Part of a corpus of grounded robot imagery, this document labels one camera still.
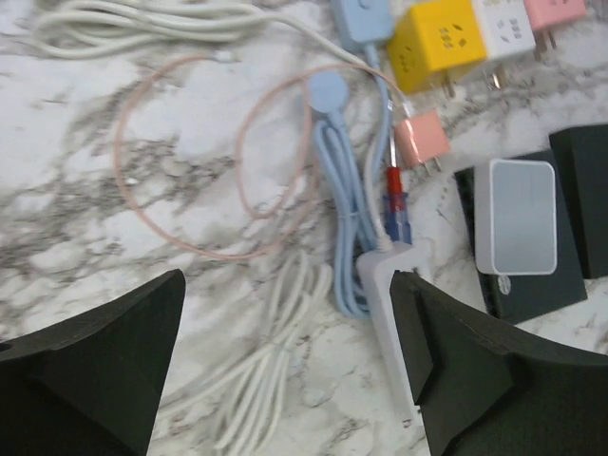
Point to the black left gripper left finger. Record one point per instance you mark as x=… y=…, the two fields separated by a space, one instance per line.
x=92 y=384

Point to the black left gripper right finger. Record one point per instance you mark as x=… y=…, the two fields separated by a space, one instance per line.
x=486 y=387

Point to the small pink plug adapter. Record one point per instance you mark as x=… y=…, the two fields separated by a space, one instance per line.
x=421 y=140

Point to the yellow cube socket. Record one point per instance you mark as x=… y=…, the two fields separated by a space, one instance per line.
x=435 y=43

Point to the white tiger cube socket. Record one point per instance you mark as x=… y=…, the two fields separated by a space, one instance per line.
x=507 y=34

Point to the light blue power strip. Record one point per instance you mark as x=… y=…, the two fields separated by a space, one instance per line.
x=360 y=22

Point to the blue red screwdriver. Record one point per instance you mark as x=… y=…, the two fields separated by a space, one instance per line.
x=396 y=208

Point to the black flat block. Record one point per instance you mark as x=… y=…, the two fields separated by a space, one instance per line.
x=581 y=157

